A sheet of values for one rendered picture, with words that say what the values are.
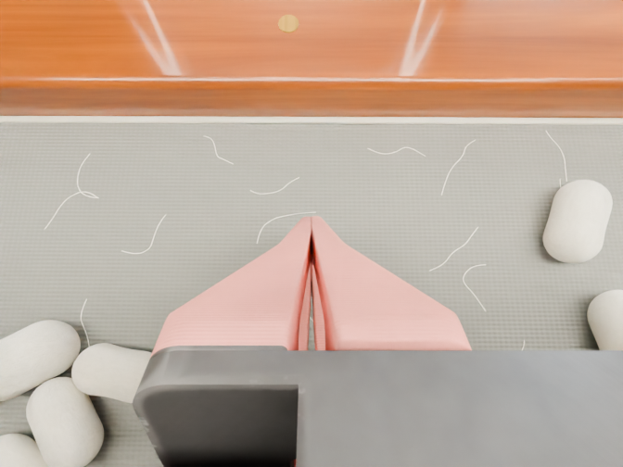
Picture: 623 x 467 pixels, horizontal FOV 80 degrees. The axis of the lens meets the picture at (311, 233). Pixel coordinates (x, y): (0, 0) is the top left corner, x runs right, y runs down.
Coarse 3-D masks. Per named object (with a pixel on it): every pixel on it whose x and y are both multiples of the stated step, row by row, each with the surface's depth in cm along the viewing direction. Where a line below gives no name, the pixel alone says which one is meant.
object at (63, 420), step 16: (48, 384) 13; (64, 384) 13; (32, 400) 13; (48, 400) 13; (64, 400) 13; (80, 400) 13; (32, 416) 13; (48, 416) 13; (64, 416) 13; (80, 416) 13; (96, 416) 14; (32, 432) 13; (48, 432) 12; (64, 432) 12; (80, 432) 13; (96, 432) 13; (48, 448) 12; (64, 448) 12; (80, 448) 13; (96, 448) 13; (48, 464) 12; (64, 464) 12; (80, 464) 13
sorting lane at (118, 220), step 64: (0, 128) 17; (64, 128) 17; (128, 128) 17; (192, 128) 17; (256, 128) 17; (320, 128) 17; (384, 128) 17; (448, 128) 17; (512, 128) 17; (576, 128) 17; (0, 192) 16; (64, 192) 16; (128, 192) 16; (192, 192) 16; (256, 192) 16; (320, 192) 16; (384, 192) 16; (448, 192) 16; (512, 192) 16; (0, 256) 16; (64, 256) 16; (128, 256) 16; (192, 256) 16; (256, 256) 16; (384, 256) 16; (448, 256) 16; (512, 256) 16; (0, 320) 15; (64, 320) 15; (128, 320) 15; (512, 320) 15; (576, 320) 15; (128, 448) 14
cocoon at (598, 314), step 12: (600, 300) 14; (612, 300) 14; (588, 312) 14; (600, 312) 14; (612, 312) 13; (600, 324) 14; (612, 324) 13; (600, 336) 14; (612, 336) 13; (600, 348) 14; (612, 348) 13
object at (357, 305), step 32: (320, 224) 11; (320, 256) 8; (352, 256) 8; (320, 288) 8; (352, 288) 7; (384, 288) 7; (320, 320) 11; (352, 320) 5; (384, 320) 5; (416, 320) 5; (448, 320) 6
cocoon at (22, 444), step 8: (0, 440) 13; (8, 440) 13; (16, 440) 13; (24, 440) 13; (32, 440) 13; (0, 448) 13; (8, 448) 13; (16, 448) 13; (24, 448) 13; (32, 448) 13; (0, 456) 12; (8, 456) 12; (16, 456) 13; (24, 456) 13; (32, 456) 13; (40, 456) 13; (0, 464) 12; (8, 464) 12; (16, 464) 12; (24, 464) 12; (32, 464) 13; (40, 464) 13
